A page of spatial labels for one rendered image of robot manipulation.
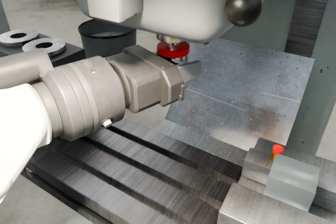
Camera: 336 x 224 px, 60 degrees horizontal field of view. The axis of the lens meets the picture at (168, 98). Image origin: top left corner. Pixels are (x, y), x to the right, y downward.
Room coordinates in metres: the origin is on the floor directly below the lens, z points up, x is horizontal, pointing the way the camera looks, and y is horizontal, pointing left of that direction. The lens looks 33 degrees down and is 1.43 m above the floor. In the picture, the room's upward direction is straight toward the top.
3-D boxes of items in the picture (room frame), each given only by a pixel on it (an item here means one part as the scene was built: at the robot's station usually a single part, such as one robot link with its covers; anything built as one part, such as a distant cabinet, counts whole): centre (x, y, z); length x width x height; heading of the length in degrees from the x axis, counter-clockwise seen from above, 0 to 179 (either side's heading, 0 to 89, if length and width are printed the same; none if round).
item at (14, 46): (0.62, 0.31, 1.08); 0.22 x 0.12 x 0.20; 55
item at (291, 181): (0.28, -0.18, 1.10); 0.06 x 0.05 x 0.06; 60
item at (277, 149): (0.34, -0.17, 1.10); 0.02 x 0.02 x 0.03
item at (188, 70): (0.36, -0.03, 1.23); 0.06 x 0.02 x 0.03; 129
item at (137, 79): (0.33, 0.06, 1.23); 0.13 x 0.12 x 0.10; 39
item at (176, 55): (0.39, -0.01, 1.26); 0.05 x 0.05 x 0.01
